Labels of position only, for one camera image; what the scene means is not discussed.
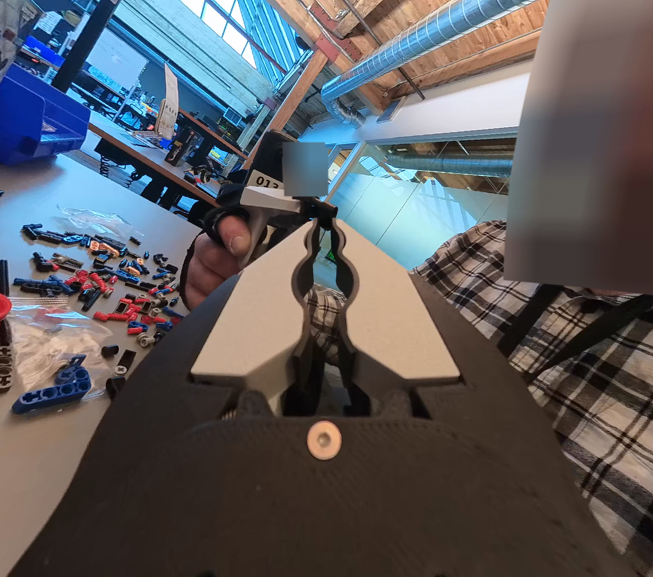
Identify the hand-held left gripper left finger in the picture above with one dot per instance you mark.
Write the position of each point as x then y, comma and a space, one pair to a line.
250, 327

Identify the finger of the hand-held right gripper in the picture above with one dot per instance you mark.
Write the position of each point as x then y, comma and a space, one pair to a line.
270, 200

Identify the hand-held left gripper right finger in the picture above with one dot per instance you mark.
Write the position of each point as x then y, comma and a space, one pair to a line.
403, 327

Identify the black pin connector block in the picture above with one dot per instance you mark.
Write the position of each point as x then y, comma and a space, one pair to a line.
321, 207

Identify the person's right forearm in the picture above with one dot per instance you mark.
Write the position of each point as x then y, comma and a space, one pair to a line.
324, 322

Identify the wooden-edged office desk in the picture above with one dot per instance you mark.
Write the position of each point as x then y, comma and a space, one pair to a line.
153, 148

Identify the grey desk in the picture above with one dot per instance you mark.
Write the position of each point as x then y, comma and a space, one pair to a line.
30, 459

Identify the person's right hand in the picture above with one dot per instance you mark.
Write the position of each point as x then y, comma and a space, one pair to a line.
209, 271

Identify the wooden pillar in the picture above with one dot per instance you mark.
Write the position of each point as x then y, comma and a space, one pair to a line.
291, 97

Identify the tall black box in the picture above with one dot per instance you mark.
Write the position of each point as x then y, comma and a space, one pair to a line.
181, 148

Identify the plywood stand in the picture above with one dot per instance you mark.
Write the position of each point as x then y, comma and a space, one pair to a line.
168, 102

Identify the pile of red and blue connectors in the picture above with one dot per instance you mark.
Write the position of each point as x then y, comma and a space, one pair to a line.
97, 278

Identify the person in plaid shirt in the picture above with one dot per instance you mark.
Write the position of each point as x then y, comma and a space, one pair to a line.
561, 408

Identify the crumpled clear plastic bag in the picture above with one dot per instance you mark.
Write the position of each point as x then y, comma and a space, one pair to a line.
92, 217

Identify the white board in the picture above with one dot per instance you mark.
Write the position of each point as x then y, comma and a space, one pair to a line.
117, 56

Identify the clear bag of parts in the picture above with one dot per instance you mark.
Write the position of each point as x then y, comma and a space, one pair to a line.
46, 332

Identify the blue angled beam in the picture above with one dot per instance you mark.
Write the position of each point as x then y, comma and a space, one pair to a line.
51, 391

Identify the black pole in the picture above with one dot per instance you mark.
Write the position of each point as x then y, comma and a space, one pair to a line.
102, 10

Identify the blue plastic object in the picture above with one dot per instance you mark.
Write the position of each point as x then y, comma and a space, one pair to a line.
35, 112

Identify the red wheel hub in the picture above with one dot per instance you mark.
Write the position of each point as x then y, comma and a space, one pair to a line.
2, 306

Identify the short grey beam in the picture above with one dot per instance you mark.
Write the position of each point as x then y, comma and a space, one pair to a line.
4, 368

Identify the silver air duct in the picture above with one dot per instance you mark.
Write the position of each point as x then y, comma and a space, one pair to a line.
459, 10
449, 163

